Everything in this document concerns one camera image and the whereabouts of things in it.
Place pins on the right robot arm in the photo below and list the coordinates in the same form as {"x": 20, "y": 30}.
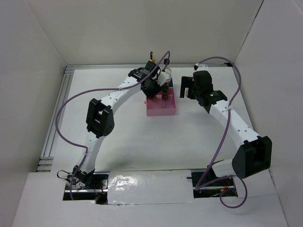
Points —
{"x": 253, "y": 151}

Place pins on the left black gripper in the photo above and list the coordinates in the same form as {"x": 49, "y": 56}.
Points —
{"x": 152, "y": 94}

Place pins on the spice jar pink cap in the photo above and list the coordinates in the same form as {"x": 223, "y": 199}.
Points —
{"x": 188, "y": 93}

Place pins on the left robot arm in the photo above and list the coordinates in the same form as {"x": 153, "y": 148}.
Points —
{"x": 100, "y": 116}

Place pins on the soy sauce bottle red label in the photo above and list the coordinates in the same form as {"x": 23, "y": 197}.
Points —
{"x": 167, "y": 70}

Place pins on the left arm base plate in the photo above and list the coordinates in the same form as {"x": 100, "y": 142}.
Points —
{"x": 95, "y": 190}

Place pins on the aluminium rail frame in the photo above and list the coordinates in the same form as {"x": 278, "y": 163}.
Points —
{"x": 48, "y": 151}

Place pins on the glass oil bottle gold spout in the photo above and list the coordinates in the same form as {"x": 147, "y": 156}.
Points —
{"x": 152, "y": 57}

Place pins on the small pepper shaker black lid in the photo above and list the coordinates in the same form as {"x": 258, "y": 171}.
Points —
{"x": 165, "y": 92}

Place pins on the pink plastic drawer box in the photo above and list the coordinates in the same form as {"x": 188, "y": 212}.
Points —
{"x": 160, "y": 107}

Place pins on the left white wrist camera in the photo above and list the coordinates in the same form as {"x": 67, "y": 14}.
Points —
{"x": 164, "y": 77}

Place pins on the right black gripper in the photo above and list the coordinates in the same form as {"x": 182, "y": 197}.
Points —
{"x": 187, "y": 82}

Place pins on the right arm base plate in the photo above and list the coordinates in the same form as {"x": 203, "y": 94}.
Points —
{"x": 214, "y": 189}

